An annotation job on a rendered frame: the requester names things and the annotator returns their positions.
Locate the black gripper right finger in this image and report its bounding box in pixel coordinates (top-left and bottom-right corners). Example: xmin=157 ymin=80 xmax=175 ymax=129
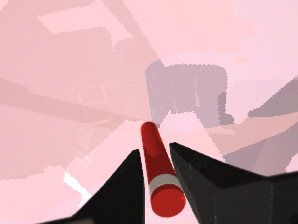
xmin=169 ymin=142 xmax=298 ymax=224

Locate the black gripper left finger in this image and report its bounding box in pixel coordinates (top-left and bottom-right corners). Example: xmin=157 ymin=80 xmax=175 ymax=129
xmin=37 ymin=149 xmax=145 ymax=224

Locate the red peg with white band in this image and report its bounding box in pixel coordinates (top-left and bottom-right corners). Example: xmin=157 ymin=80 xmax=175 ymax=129
xmin=141 ymin=122 xmax=186 ymax=218

